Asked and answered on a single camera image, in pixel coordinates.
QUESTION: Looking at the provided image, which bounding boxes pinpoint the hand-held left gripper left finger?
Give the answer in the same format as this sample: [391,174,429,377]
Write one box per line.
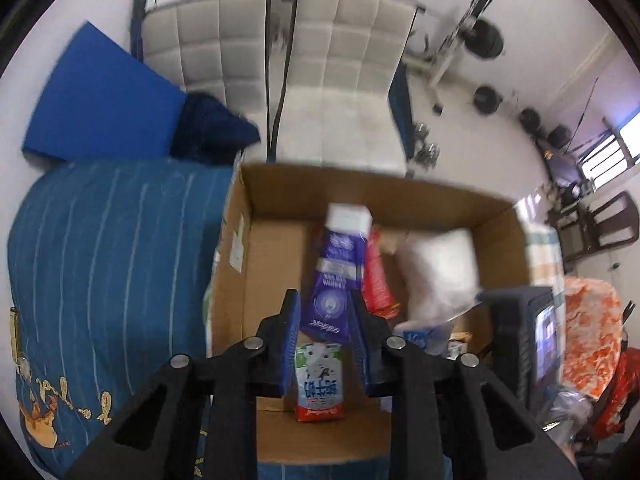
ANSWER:
[65,289,302,480]

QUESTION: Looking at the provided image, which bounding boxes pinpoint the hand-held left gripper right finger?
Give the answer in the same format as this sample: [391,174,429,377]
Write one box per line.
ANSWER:
[349,290,583,480]

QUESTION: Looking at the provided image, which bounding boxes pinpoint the orange snack packet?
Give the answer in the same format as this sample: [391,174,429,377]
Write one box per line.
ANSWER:
[447,332,473,358]

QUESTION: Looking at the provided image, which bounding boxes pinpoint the light purple snack packet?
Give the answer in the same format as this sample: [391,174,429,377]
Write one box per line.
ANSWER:
[395,322,451,356]

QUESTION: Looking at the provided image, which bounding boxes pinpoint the white soft pouch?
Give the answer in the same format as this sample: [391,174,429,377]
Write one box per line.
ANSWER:
[395,227,483,323]

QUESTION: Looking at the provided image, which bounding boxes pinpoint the red snack packet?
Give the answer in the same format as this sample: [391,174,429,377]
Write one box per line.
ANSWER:
[361,227,401,318]

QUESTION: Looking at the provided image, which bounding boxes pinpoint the purple tube with white cap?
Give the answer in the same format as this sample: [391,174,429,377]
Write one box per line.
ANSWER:
[299,202,373,343]

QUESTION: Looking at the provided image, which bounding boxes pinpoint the cardboard box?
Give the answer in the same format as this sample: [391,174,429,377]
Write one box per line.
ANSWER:
[202,162,533,466]

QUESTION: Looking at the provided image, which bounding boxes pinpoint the orange floral blanket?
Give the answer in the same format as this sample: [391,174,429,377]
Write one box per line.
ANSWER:
[560,277,626,401]

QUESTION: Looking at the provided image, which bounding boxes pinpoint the checked blanket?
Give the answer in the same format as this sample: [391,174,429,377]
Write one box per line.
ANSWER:
[515,200,566,291]

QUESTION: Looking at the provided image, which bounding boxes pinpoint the red plastic bag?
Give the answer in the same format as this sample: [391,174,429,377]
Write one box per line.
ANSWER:
[592,350,630,441]

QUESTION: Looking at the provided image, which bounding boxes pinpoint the dark wooden chair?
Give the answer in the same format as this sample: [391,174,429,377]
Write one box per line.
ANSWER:
[547,190,640,262]

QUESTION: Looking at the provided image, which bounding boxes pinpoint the blue striped blanket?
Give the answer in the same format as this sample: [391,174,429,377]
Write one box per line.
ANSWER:
[7,160,261,480]

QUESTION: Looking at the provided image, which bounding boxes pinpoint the window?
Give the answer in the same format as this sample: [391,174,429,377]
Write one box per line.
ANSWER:
[580,110,640,181]

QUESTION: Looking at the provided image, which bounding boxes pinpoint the short barbell with black plates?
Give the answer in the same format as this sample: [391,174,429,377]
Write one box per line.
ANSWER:
[474,86,542,133]

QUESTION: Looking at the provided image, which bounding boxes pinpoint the blue bench pad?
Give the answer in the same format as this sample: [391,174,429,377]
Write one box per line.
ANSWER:
[389,62,416,158]

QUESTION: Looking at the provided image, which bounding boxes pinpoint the dark navy cloth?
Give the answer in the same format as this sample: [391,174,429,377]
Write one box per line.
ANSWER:
[170,91,262,166]

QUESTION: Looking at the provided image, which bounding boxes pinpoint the long barbell with black plates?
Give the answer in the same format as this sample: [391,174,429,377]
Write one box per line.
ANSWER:
[252,0,505,60]

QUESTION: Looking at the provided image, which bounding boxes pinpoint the white quilted chair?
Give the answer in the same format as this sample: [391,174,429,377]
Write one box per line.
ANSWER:
[140,0,271,131]
[272,0,418,178]

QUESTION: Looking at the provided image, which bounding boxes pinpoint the blue foam mat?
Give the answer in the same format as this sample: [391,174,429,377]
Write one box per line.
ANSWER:
[21,21,187,162]

